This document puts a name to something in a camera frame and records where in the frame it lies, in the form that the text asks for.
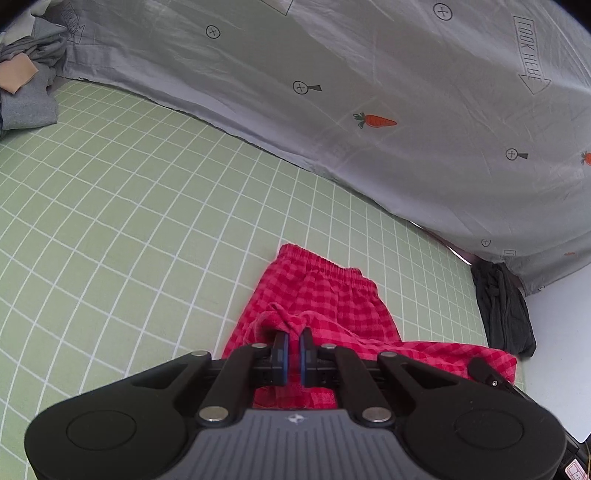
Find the pile of mixed clothes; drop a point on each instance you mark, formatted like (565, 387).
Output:
(27, 110)

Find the green grid bed sheet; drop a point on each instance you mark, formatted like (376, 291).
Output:
(115, 207)

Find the black garment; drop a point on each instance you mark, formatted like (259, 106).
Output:
(503, 309)

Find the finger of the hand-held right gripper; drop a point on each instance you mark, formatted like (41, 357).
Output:
(485, 371)

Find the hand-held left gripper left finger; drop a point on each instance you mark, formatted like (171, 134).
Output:
(286, 357)

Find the red checked shorts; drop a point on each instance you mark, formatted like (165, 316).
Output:
(323, 295)

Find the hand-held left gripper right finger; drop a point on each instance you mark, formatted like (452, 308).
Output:
(304, 357)

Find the beige garment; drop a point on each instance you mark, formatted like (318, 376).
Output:
(16, 71)

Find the grey carrot print sheet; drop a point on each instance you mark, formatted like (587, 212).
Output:
(369, 55)

